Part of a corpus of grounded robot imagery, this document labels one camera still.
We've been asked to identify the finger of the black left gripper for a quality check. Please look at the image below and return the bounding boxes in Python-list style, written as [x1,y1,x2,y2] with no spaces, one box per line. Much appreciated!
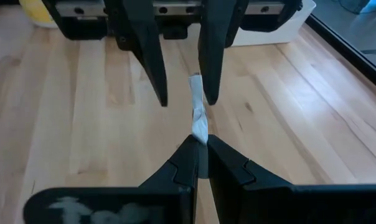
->
[122,0,169,108]
[197,0,239,106]

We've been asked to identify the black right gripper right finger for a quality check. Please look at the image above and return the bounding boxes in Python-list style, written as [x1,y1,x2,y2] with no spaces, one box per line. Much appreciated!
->
[207,134,293,192]

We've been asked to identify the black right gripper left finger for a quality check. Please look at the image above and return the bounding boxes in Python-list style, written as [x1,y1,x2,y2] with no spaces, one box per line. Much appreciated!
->
[139,134,200,189]

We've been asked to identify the twisted white strip packet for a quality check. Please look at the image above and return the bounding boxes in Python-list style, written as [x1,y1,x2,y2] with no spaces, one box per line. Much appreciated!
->
[187,73,209,145]

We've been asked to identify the white plastic bin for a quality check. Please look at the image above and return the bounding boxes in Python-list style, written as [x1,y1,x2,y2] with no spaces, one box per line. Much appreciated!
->
[231,0,317,47]

